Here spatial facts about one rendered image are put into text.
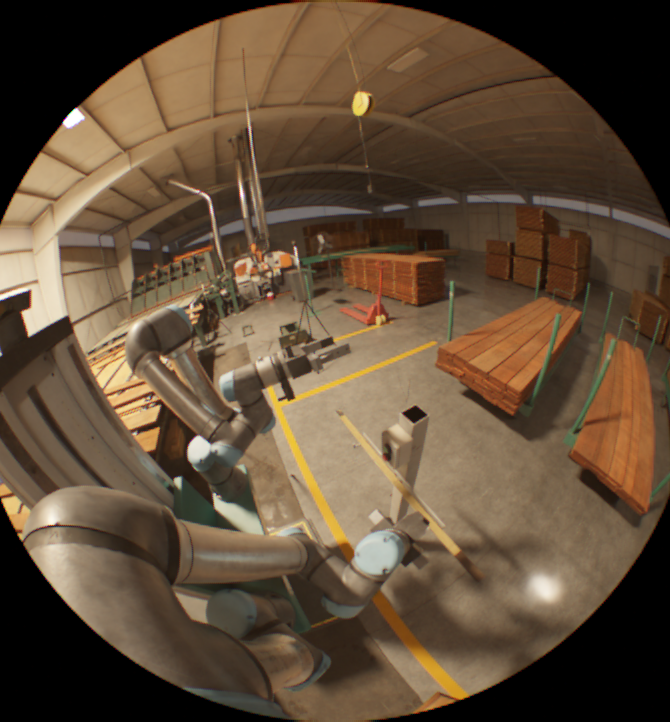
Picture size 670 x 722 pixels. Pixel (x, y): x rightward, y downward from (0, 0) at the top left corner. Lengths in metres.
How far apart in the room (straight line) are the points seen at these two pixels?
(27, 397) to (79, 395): 0.14
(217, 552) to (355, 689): 1.68
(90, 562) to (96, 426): 0.48
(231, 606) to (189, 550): 0.30
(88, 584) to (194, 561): 0.14
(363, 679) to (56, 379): 1.91
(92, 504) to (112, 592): 0.07
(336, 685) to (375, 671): 0.25
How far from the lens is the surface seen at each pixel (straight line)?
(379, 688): 1.87
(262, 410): 0.62
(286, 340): 4.10
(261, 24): 6.42
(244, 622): 0.53
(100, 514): 0.19
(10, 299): 0.52
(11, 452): 0.43
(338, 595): 0.46
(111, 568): 0.16
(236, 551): 0.31
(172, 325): 0.72
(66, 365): 0.57
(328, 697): 1.92
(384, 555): 0.40
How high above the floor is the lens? 1.75
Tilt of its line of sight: 30 degrees down
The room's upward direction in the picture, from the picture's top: 9 degrees counter-clockwise
